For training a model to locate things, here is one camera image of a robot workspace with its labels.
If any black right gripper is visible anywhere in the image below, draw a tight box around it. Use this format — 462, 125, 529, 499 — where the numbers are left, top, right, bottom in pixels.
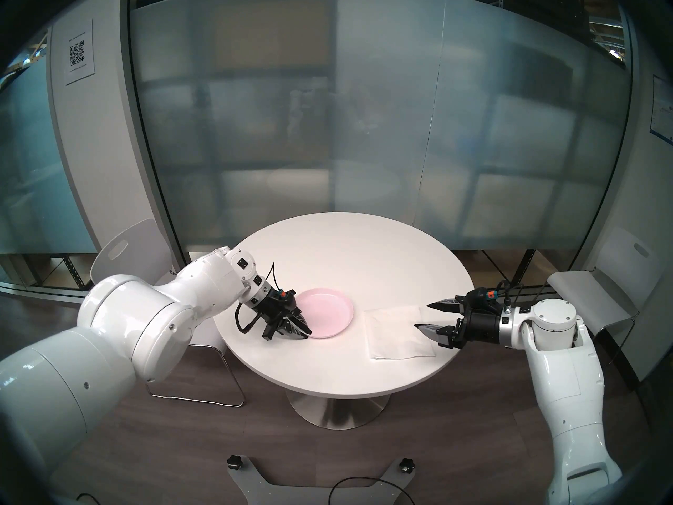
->
414, 297, 501, 351

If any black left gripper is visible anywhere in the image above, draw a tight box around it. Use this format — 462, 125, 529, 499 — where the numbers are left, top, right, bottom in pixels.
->
256, 288, 314, 344

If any pink round plate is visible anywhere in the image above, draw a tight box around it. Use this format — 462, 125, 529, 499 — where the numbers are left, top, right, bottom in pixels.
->
296, 287, 354, 340

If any white paper napkin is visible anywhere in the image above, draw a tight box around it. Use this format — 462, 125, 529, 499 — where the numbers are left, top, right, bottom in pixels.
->
364, 305, 438, 360

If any metal shelf rack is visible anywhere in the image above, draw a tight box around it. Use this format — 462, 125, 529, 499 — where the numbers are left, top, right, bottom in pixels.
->
473, 249, 542, 289
0, 251, 100, 291

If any QR code paper sign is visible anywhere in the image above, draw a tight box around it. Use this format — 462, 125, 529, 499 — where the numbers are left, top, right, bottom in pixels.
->
64, 19, 95, 86

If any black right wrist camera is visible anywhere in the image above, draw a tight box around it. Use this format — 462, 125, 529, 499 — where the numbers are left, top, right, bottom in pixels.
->
467, 287, 500, 310

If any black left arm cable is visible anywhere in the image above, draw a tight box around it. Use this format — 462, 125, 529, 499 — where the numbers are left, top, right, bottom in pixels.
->
235, 264, 279, 334

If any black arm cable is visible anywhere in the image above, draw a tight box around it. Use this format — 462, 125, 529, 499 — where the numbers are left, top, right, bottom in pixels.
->
235, 264, 279, 334
494, 280, 545, 313

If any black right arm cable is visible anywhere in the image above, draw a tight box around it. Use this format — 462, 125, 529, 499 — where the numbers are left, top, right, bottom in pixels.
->
494, 280, 545, 313

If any silver table pedestal base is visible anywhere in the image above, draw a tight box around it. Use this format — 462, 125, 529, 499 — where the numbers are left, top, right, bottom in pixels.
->
285, 388, 391, 431

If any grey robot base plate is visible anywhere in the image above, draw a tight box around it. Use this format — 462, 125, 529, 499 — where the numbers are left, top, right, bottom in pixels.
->
227, 456, 417, 505

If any white chair with oval handle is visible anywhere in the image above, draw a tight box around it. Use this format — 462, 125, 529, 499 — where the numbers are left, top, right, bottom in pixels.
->
89, 218, 245, 407

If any white chair with square handle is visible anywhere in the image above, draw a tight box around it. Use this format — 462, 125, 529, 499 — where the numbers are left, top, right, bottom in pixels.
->
547, 226, 652, 383

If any white wall notice blue border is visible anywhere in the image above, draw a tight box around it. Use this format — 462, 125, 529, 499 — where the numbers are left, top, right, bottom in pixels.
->
649, 75, 673, 144

